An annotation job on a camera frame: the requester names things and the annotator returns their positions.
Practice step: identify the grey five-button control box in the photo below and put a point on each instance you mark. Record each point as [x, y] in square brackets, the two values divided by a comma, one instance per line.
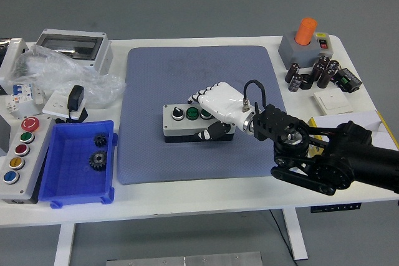
[34, 160]

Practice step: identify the white table leg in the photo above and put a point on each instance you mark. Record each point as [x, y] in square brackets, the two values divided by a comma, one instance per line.
[64, 244]
[296, 235]

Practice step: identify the small black gear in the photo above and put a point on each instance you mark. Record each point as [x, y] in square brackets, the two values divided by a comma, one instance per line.
[100, 140]

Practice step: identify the blue plastic bin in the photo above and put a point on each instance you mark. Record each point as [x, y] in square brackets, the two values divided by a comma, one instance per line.
[71, 178]

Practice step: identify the large black gear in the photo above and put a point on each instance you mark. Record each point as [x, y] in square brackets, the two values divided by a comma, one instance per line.
[98, 160]

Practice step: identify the grey metal box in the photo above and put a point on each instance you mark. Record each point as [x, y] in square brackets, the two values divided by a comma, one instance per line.
[3, 135]

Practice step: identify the grey four-button control box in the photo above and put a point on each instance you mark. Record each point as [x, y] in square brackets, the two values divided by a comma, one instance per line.
[177, 129]

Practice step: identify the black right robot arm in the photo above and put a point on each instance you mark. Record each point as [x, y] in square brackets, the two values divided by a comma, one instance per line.
[358, 154]

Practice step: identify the black table control panel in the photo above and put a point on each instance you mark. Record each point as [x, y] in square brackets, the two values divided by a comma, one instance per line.
[335, 208]

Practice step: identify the black module with green terminal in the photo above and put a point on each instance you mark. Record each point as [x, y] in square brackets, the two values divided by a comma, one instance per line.
[347, 79]

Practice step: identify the white wall socket plate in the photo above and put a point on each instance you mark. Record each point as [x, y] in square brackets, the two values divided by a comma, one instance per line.
[54, 104]

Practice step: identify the orange cylinder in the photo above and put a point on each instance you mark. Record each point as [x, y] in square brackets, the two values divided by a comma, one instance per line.
[306, 30]

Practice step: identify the clear plastic bag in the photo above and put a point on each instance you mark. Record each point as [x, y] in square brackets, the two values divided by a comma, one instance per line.
[56, 66]

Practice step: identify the white labelled electrical component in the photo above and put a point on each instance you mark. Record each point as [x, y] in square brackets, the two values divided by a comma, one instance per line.
[12, 105]

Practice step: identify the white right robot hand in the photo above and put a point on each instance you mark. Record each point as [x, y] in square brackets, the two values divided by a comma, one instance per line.
[221, 101]

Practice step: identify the grey switch box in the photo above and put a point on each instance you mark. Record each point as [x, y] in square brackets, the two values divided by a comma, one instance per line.
[293, 52]

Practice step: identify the white circuit breaker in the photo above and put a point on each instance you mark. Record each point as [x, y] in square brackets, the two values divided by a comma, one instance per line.
[23, 91]

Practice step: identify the black power adapter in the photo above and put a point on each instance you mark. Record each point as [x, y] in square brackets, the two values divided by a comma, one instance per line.
[75, 97]

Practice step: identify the white wall switch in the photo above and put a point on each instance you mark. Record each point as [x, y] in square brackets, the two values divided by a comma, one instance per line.
[333, 101]

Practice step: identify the blue-grey table mat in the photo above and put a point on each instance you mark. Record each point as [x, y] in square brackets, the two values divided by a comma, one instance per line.
[187, 166]

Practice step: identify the dark cylindrical capacitor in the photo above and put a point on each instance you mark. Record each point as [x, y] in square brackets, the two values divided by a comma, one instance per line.
[333, 65]
[293, 71]
[317, 71]
[324, 78]
[295, 83]
[324, 60]

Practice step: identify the white plastic enclosure box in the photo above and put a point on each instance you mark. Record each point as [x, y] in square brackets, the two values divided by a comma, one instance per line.
[12, 51]

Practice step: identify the grey enclosure with clear lid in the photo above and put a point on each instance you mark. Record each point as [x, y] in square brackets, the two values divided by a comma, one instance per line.
[103, 57]

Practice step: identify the yellow white cardboard box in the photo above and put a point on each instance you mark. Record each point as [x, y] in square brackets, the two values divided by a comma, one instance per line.
[336, 119]

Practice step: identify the silver metal plate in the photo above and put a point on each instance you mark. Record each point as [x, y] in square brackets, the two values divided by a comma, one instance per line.
[187, 259]

